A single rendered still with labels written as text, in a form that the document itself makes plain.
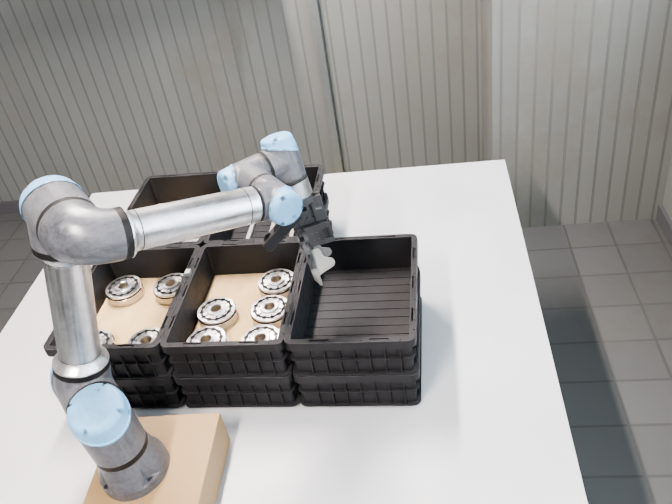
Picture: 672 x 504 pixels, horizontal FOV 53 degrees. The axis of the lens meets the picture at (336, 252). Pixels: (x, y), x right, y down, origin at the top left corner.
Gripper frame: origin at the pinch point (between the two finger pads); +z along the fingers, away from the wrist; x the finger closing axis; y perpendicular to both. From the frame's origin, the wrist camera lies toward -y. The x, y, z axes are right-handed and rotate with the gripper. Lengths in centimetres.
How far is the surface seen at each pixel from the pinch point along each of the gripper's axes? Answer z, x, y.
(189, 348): 3.5, -7.6, -33.0
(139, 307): 3, 25, -50
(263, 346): 6.9, -12.1, -16.1
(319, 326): 14.5, 2.8, -3.7
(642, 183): 67, 132, 147
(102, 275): -7, 33, -58
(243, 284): 6.4, 25.3, -21.2
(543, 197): 62, 142, 105
